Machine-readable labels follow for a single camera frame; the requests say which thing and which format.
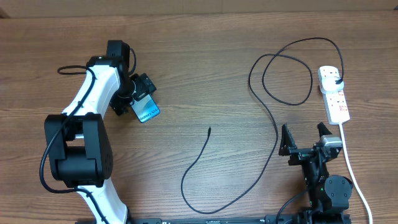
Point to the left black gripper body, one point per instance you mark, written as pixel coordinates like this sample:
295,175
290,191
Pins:
137,86

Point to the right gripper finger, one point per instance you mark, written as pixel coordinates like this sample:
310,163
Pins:
287,143
323,130

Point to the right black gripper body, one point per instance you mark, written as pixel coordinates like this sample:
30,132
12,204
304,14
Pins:
299,155

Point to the Samsung Galaxy smartphone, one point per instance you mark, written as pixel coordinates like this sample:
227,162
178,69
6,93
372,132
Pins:
145,109

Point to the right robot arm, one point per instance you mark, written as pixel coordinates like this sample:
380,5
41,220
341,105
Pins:
328,194

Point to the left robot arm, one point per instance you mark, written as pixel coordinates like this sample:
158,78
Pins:
78,157

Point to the white charger plug adapter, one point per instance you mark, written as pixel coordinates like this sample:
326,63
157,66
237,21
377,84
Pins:
331,84

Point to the white power strip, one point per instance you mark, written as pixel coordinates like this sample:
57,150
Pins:
335,103

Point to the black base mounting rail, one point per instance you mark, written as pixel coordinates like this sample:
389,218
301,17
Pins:
268,219

